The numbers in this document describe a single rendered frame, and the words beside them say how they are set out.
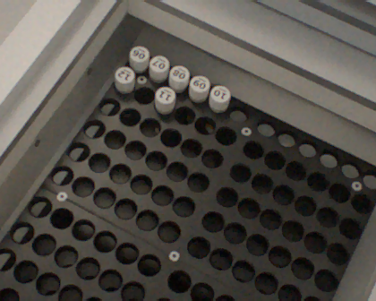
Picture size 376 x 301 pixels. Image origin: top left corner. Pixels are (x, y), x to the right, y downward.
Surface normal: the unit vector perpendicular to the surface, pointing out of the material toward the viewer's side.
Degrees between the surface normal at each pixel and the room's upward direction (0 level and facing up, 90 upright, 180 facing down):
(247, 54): 90
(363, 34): 90
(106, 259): 0
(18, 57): 0
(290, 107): 0
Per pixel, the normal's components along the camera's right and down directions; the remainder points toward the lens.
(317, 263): 0.07, -0.47
